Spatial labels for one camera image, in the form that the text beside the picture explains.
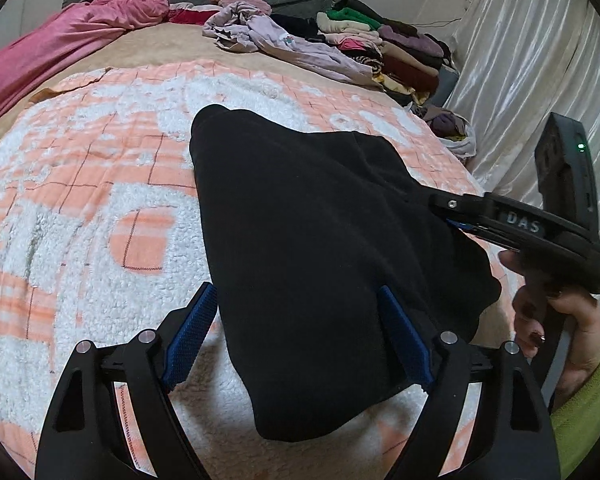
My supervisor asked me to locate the person's right hand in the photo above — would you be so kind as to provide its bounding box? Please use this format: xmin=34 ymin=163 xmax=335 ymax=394
xmin=497 ymin=250 xmax=600 ymax=407

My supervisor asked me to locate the red cloth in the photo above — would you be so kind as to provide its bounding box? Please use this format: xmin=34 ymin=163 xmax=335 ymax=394
xmin=169 ymin=2 xmax=221 ymax=25

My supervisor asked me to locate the plastic bag of clothes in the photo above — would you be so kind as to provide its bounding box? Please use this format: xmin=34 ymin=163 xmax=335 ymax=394
xmin=411 ymin=102 xmax=477 ymax=161

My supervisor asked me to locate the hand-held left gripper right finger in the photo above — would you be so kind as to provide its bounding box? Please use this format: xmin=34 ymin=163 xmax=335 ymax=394
xmin=377 ymin=285 xmax=563 ymax=480

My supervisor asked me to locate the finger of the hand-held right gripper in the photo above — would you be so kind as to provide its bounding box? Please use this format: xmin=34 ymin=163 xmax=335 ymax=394
xmin=429 ymin=192 xmax=487 ymax=222
xmin=445 ymin=218 xmax=506 ymax=250

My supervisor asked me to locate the orange white checked blanket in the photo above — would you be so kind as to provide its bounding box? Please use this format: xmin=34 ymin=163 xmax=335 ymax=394
xmin=0 ymin=59 xmax=526 ymax=480

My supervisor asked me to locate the beige bed sheet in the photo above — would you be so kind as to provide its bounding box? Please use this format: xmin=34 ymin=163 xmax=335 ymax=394
xmin=0 ymin=22 xmax=401 ymax=161

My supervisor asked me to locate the white satin curtain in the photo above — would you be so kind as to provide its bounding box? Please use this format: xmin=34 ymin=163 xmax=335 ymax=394
xmin=442 ymin=0 xmax=600 ymax=261

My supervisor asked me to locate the person's right forearm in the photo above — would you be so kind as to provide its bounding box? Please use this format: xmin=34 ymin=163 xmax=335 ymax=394
xmin=550 ymin=337 xmax=600 ymax=480

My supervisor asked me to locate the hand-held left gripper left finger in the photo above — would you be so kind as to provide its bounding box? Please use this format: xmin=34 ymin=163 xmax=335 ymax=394
xmin=35 ymin=281 xmax=218 ymax=480

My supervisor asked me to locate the black garment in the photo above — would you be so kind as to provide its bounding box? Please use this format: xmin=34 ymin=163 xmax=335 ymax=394
xmin=270 ymin=14 xmax=326 ymax=43

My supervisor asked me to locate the black t-shirt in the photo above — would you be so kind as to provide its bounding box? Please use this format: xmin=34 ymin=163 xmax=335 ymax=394
xmin=189 ymin=104 xmax=503 ymax=443

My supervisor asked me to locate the grey cushion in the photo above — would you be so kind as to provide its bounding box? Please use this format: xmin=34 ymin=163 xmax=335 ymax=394
xmin=437 ymin=65 xmax=462 ymax=108

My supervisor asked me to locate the stack of folded clothes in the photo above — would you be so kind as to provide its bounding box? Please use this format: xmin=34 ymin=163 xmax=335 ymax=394
xmin=316 ymin=0 xmax=453 ymax=108

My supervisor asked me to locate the pink duvet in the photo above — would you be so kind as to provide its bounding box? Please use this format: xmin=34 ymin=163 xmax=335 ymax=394
xmin=0 ymin=0 xmax=170 ymax=136

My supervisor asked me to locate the lilac crumpled garment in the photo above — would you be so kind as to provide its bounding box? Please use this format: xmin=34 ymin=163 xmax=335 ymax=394
xmin=201 ymin=0 xmax=386 ymax=92

